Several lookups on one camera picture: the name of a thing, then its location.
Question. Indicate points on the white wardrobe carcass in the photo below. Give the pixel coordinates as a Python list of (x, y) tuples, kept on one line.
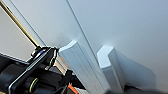
[(18, 18)]

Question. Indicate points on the orange table frame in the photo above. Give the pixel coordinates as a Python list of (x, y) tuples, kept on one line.
[(73, 89)]

